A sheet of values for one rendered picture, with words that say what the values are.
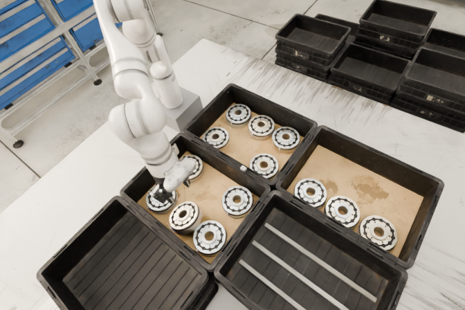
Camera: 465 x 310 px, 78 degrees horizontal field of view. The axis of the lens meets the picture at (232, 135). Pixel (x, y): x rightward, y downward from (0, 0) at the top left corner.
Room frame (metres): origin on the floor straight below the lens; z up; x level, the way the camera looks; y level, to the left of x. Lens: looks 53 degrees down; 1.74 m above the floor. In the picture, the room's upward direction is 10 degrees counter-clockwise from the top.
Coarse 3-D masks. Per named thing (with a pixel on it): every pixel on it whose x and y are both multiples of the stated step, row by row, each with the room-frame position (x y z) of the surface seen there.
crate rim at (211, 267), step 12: (216, 156) 0.53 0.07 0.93; (144, 168) 0.53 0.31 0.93; (132, 180) 0.49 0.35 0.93; (252, 180) 0.42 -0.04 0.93; (120, 192) 0.46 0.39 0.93; (264, 192) 0.37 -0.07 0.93; (132, 204) 0.41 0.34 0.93; (144, 216) 0.36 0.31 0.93; (252, 216) 0.30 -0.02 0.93; (240, 228) 0.27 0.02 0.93; (180, 240) 0.27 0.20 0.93; (228, 240) 0.25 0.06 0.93; (192, 252) 0.23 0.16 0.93; (204, 264) 0.20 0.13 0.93; (216, 264) 0.19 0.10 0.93
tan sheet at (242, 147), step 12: (216, 120) 0.77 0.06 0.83; (228, 132) 0.70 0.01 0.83; (240, 132) 0.69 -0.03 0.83; (240, 144) 0.63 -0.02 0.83; (252, 144) 0.62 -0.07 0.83; (264, 144) 0.61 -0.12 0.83; (240, 156) 0.57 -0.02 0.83; (252, 156) 0.57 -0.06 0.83; (276, 156) 0.55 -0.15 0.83; (288, 156) 0.54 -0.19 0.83
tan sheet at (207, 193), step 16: (208, 176) 0.51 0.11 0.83; (224, 176) 0.50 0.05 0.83; (176, 192) 0.47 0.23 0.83; (192, 192) 0.46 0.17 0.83; (208, 192) 0.45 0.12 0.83; (144, 208) 0.43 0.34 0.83; (208, 208) 0.39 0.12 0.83; (224, 224) 0.33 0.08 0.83; (192, 240) 0.30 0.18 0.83; (208, 240) 0.29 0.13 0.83
